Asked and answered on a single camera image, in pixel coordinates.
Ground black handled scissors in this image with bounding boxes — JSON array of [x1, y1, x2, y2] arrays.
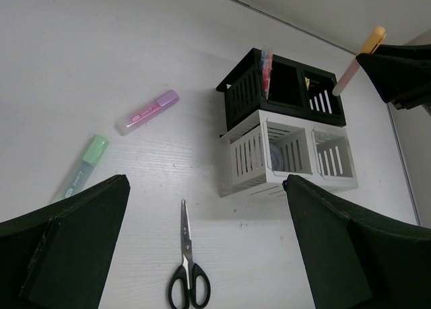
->
[[167, 199, 211, 308]]

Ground clear jar of clips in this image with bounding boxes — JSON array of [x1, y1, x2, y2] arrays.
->
[[269, 143, 284, 172]]

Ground orange highlighter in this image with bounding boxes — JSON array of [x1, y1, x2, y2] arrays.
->
[[331, 26, 387, 97]]

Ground aluminium rail right side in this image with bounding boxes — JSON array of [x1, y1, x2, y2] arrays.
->
[[387, 105, 422, 226]]

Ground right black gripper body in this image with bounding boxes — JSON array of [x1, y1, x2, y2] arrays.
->
[[391, 84, 430, 114]]

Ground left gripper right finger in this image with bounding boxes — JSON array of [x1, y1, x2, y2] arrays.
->
[[283, 174, 430, 308]]

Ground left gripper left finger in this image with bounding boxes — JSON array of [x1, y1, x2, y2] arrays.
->
[[1, 175, 130, 308]]

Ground orange pen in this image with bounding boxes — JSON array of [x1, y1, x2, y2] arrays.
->
[[263, 50, 273, 100]]

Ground blue pen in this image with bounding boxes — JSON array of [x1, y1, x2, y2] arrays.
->
[[261, 49, 269, 80]]

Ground black two-slot pen holder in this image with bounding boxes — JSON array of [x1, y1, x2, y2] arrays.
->
[[216, 48, 346, 130]]

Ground yellow highlighter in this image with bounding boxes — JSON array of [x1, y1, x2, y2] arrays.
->
[[304, 77, 315, 91]]

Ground white two-slot pen holder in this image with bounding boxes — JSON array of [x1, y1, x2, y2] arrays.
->
[[220, 110, 358, 200]]

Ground green highlighter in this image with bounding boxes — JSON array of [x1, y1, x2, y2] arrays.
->
[[52, 135, 109, 203]]

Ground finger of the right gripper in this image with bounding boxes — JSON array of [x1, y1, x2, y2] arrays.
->
[[356, 44, 430, 103]]

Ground pink highlighter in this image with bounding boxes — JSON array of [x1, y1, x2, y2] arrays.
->
[[116, 90, 180, 135]]

